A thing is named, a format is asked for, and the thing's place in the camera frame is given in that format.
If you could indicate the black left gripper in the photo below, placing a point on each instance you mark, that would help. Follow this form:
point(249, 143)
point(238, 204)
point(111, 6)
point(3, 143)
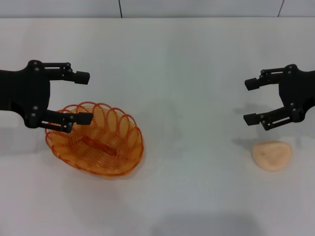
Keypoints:
point(27, 91)

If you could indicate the orange woven plastic basket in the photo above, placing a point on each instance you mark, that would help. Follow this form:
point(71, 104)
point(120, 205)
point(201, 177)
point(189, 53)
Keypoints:
point(110, 147)

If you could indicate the pale round bread bun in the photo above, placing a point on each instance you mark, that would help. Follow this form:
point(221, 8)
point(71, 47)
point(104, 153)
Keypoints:
point(273, 156)

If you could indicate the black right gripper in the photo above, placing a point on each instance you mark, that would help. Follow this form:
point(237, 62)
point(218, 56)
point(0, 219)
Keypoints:
point(299, 91)

